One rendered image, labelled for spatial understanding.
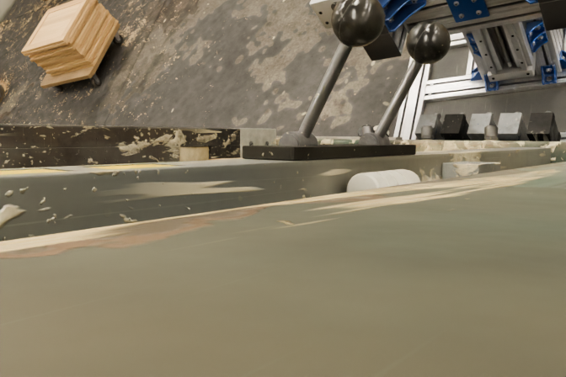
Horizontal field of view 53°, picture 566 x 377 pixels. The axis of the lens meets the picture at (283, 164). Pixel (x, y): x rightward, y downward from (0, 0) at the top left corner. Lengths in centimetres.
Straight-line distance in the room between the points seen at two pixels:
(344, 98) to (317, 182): 225
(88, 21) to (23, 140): 332
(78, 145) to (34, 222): 72
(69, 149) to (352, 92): 186
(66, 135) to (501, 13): 109
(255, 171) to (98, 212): 12
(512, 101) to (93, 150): 145
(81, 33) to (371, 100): 228
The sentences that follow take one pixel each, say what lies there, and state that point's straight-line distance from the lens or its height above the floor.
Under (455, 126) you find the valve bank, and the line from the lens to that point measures 133.
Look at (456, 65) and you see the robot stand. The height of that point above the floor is 21.
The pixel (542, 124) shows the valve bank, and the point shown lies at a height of 76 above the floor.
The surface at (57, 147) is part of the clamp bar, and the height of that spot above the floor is 136.
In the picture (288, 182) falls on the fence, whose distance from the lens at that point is 39.
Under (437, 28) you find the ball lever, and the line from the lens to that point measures 51.
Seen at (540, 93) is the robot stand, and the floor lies 21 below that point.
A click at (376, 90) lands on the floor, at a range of 260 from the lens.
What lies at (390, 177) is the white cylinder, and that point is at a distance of 45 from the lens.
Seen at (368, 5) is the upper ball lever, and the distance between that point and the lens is 40.
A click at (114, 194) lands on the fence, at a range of 29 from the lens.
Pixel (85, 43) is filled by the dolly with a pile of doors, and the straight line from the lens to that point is 417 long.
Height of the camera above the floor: 178
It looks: 43 degrees down
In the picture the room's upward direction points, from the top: 44 degrees counter-clockwise
